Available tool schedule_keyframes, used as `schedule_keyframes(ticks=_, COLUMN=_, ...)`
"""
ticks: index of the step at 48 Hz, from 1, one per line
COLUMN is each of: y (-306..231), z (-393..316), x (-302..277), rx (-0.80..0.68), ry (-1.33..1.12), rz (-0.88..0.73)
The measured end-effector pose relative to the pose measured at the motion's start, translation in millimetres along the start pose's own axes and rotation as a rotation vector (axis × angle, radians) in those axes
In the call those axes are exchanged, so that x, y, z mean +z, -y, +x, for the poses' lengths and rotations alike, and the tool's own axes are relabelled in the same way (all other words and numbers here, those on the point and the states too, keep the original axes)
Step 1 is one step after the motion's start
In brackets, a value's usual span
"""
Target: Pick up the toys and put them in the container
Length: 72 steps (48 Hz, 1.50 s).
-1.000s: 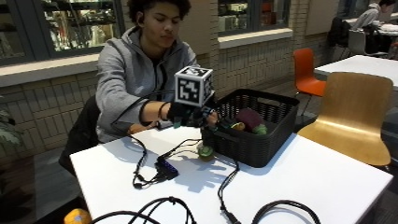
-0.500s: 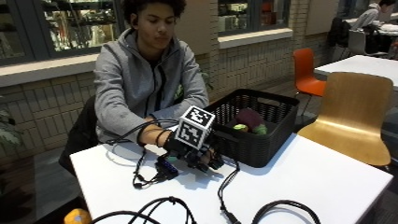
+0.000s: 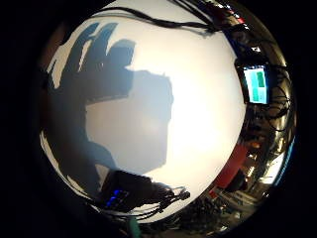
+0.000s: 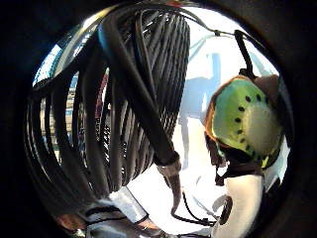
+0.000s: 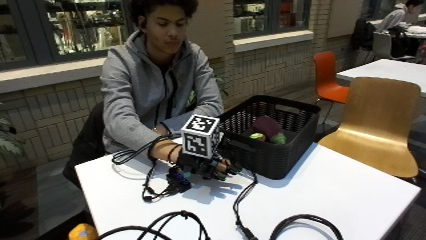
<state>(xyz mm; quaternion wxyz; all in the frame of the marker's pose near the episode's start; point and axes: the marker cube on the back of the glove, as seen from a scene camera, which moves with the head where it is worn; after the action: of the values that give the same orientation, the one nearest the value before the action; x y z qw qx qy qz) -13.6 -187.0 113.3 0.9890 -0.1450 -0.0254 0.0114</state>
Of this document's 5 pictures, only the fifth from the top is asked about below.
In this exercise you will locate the dark green vegetable toy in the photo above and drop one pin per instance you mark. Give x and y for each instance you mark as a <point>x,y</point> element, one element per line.
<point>278,139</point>

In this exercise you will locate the yellow object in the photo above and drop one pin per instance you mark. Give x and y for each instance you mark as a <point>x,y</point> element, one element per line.
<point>83,232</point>

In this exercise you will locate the white cube with black markers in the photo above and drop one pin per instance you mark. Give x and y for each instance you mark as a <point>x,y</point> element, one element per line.
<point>200,136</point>

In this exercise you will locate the light green round fruit toy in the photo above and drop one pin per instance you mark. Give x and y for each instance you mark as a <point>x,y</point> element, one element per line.
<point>257,136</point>

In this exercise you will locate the black chair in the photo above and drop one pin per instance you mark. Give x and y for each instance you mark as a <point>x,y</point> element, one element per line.
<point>87,143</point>

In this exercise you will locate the orange plastic chair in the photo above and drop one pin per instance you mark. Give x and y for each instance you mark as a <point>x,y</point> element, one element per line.
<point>328,83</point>

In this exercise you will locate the grey chair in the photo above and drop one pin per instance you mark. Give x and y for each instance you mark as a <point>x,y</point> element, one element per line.
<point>384,45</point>

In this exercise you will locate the dark jacket on chair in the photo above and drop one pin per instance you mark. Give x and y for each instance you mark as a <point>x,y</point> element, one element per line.
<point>362,33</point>

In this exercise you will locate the light wooden chair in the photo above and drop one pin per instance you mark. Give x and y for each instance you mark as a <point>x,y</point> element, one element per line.
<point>377,120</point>

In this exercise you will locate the white background table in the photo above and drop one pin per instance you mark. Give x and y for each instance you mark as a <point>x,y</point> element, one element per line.
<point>390,71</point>

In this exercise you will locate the black plastic woven basket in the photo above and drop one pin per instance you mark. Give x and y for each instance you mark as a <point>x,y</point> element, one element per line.
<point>266,160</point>

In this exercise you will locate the purple eggplant toy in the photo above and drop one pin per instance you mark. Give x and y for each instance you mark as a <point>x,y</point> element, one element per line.
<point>266,126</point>

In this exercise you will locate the the person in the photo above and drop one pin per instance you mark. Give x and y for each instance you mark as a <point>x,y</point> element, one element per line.
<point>141,93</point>

